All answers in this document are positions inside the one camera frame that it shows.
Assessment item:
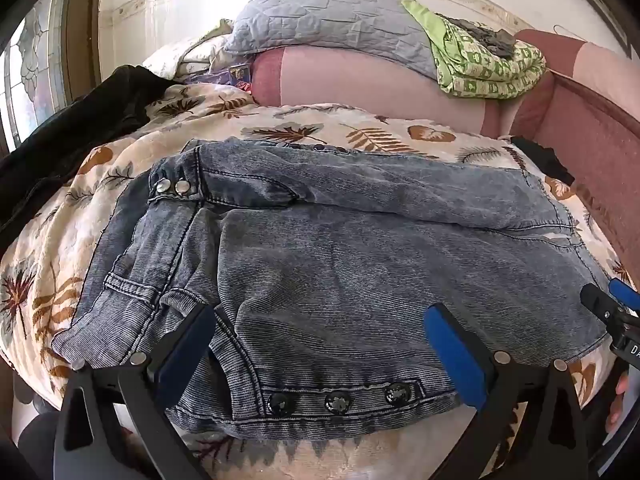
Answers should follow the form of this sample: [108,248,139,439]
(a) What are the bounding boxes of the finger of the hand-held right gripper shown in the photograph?
[607,278,640,312]
[580,283,618,322]

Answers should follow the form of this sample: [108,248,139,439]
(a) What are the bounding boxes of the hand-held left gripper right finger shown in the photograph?
[422,302,591,480]

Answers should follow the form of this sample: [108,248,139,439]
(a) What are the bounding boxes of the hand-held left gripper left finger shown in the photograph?
[52,302,218,480]

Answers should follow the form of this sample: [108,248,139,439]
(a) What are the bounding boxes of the blue denim pants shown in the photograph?
[50,137,613,443]

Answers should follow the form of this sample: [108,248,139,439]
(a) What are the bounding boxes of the person's right hand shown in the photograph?
[604,374,633,435]

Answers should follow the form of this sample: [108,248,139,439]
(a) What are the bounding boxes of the small black cloth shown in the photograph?
[511,136,576,186]

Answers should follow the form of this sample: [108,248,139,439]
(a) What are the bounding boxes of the leaf print blanket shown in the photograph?
[0,82,636,480]

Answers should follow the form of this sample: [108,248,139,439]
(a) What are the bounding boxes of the green printed cloth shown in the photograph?
[401,0,547,100]

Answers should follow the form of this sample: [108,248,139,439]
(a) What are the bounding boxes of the purple packet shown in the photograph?
[187,62,253,91]

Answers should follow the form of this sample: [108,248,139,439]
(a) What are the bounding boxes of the dark grey cloth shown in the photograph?
[435,12,516,58]

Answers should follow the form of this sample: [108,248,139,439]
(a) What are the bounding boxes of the white folded cloth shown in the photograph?
[142,19,236,81]

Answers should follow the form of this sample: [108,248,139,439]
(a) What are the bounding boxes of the patterned glass window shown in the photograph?
[0,0,73,156]

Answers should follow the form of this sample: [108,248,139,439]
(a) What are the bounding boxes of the grey quilted pillow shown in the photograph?
[224,0,446,81]

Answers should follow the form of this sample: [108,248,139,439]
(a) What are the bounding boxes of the dark wall frame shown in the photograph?
[545,0,632,48]

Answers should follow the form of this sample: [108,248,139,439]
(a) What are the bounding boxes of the wooden window frame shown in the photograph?
[65,0,107,101]

